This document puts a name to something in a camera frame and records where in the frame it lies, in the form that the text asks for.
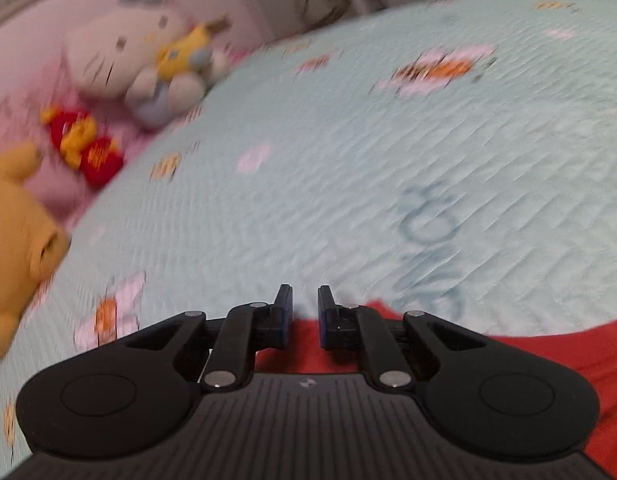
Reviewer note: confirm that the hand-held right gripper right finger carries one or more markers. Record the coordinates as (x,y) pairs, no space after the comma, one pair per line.
(322,317)

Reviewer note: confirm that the yellow plush toy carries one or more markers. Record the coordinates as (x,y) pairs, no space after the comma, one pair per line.
(18,240)

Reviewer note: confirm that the mint quilted bee-print bedspread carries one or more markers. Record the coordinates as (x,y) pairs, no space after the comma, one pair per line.
(338,160)

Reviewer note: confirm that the red long-sleeved shirt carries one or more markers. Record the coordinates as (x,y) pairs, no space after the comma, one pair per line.
(588,360)

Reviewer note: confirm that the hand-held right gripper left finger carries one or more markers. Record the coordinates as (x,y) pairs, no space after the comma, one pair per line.
(287,317)

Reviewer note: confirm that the white cat plush toy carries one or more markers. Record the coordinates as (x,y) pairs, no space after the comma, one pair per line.
(118,55)

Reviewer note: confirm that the small red yellow bear plush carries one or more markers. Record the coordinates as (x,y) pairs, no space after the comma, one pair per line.
(93,155)

